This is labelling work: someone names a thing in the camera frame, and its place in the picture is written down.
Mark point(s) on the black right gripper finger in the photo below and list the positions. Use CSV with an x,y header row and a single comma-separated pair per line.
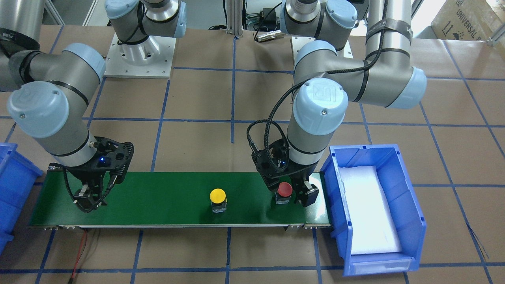
x,y
101,201
84,196

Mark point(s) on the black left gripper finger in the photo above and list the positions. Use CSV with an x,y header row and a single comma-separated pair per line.
x,y
306,193
272,183

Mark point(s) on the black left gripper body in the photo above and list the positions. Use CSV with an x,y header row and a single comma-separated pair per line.
x,y
301,172

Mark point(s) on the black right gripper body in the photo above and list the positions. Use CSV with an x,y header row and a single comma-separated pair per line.
x,y
84,172

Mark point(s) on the red push button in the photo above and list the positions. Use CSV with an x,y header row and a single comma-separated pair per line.
x,y
284,193

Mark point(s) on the yellow push button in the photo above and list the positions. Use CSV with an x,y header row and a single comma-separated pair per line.
x,y
218,200

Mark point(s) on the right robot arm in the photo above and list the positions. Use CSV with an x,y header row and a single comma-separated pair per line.
x,y
50,92

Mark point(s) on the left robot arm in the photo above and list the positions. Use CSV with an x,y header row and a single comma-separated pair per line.
x,y
303,121

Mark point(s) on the blue bin with buttons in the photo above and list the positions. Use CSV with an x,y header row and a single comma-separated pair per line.
x,y
405,210

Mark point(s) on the green conveyor belt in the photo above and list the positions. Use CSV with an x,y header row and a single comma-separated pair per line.
x,y
178,200

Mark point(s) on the blue empty bin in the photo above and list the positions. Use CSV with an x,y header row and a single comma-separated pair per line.
x,y
17,177

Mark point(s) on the white foam pad source bin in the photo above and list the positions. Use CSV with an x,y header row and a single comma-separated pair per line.
x,y
373,227

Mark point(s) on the black power adapter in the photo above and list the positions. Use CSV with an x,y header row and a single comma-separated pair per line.
x,y
268,17

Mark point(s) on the cardboard box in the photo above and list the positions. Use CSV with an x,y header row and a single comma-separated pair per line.
x,y
468,19

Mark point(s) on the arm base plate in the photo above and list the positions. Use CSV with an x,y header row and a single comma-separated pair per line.
x,y
347,49
150,59

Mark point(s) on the aluminium profile post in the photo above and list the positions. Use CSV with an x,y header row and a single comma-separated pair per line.
x,y
234,17

